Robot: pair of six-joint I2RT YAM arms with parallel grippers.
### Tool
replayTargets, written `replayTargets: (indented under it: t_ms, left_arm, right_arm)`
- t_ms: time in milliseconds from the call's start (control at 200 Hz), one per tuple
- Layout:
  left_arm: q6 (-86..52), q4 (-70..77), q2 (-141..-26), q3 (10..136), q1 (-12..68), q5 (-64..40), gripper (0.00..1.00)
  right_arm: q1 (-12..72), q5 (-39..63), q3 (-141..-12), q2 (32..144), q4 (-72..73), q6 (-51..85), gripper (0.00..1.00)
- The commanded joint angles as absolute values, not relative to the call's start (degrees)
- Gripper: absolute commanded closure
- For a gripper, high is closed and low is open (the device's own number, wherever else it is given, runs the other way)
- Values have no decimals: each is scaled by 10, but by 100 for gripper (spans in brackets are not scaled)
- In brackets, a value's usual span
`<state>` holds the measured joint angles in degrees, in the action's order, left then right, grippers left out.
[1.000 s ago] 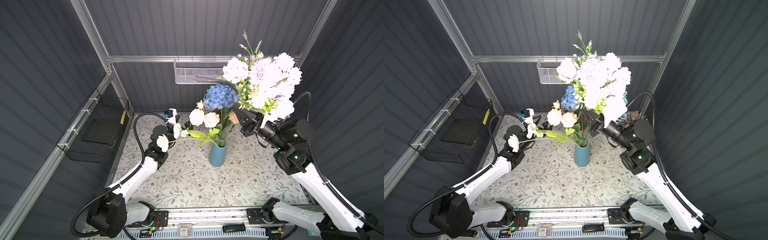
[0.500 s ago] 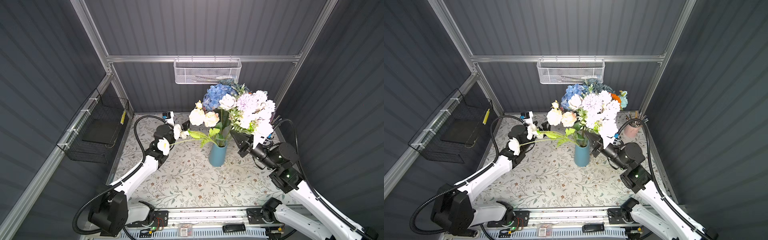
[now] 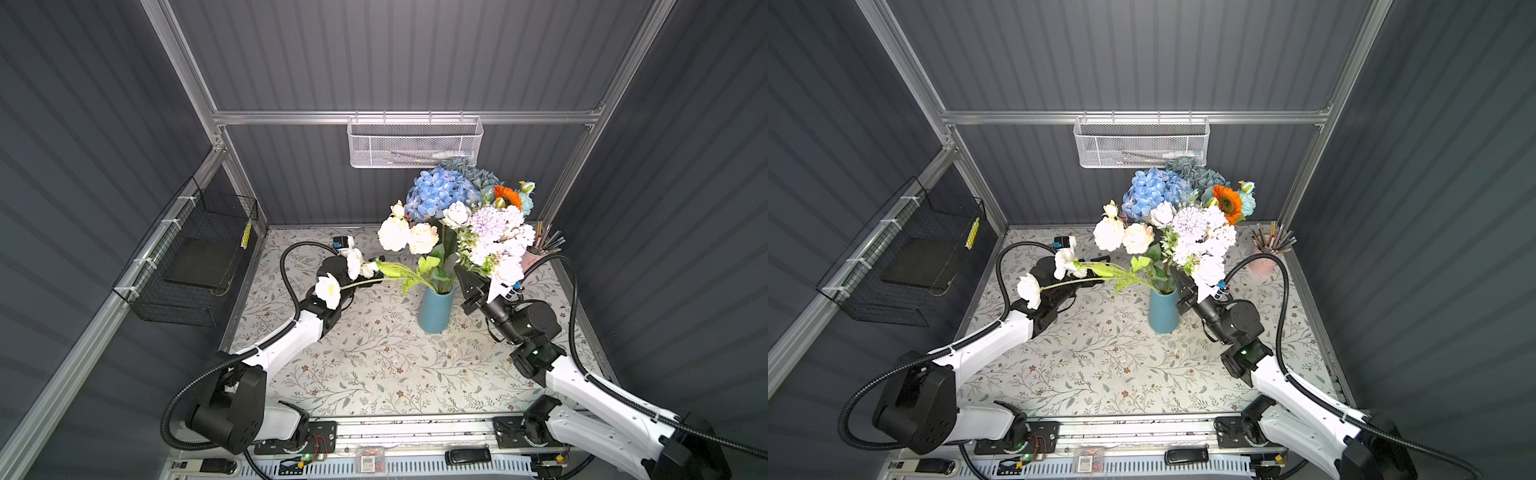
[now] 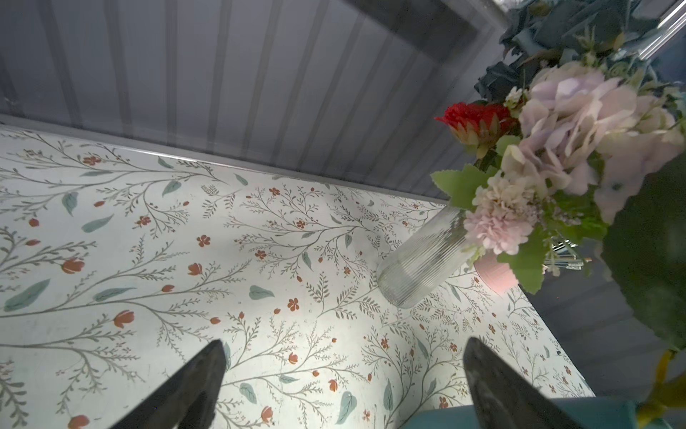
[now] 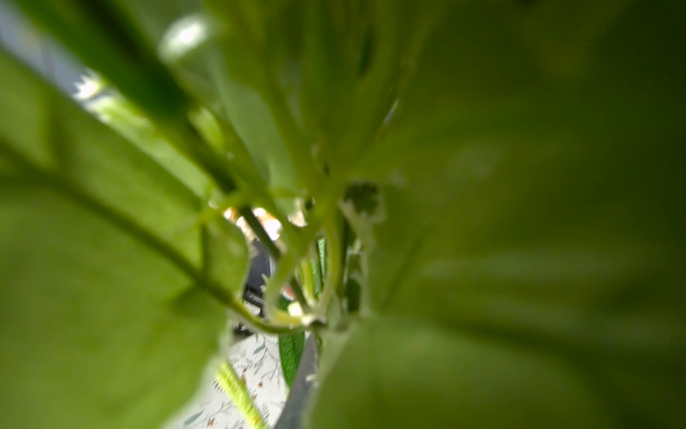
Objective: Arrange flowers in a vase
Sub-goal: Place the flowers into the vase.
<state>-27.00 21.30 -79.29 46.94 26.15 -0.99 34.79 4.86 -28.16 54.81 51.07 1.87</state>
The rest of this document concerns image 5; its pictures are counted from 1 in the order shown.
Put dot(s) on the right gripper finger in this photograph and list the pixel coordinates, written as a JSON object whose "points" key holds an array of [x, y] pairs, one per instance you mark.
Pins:
{"points": [[305, 385]]}

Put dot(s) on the small lilac flower sprig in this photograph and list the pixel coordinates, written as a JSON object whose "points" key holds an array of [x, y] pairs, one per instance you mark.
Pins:
{"points": [[478, 207]]}

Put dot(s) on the floral patterned table mat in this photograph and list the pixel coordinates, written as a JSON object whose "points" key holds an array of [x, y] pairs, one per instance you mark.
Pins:
{"points": [[256, 360]]}

